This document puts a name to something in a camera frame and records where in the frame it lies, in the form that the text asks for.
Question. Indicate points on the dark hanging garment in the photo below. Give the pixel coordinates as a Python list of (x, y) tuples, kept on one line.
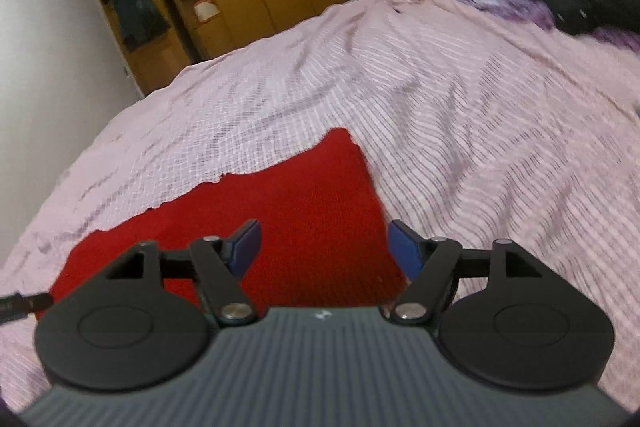
[(139, 22)]

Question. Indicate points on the pink checked bed sheet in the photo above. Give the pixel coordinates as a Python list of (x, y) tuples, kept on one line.
[(473, 127)]

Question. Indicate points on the purple ruffled cloth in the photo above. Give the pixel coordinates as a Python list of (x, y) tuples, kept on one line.
[(536, 12)]

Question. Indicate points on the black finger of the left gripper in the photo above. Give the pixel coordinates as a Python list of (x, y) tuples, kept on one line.
[(17, 306)]

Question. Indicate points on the red knitted garment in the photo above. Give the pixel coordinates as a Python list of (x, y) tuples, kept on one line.
[(323, 231)]

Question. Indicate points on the white box on shelf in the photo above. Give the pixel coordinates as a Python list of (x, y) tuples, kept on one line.
[(205, 10)]

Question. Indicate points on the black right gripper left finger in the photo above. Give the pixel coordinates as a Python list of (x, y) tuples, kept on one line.
[(149, 315)]

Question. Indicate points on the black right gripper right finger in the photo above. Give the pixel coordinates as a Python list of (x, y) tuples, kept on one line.
[(500, 314)]

